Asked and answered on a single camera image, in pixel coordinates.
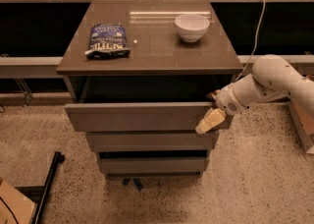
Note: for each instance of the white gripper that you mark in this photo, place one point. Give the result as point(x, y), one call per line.
point(226, 100)

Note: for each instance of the grey top drawer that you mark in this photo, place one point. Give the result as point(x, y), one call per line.
point(136, 117)

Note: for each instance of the grey drawer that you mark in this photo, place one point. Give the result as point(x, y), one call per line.
point(152, 165)
point(101, 142)
point(136, 117)

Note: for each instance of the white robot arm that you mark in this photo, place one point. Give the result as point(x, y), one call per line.
point(271, 77)

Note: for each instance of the grey drawer cabinet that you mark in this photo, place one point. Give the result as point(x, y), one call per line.
point(160, 68)

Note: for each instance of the grey bottom drawer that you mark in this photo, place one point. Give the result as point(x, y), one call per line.
point(152, 165)

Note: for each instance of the grey middle drawer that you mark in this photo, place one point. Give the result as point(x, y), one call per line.
point(101, 142)

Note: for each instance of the white ceramic bowl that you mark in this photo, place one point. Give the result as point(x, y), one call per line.
point(191, 27)

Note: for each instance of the blue tape mark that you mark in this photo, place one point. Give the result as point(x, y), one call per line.
point(135, 181)

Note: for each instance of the blue chip bag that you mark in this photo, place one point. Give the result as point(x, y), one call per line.
point(107, 41)

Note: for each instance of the black metal stand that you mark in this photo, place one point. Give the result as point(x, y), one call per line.
point(39, 194)

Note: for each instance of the cardboard box left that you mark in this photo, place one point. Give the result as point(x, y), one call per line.
point(15, 207)

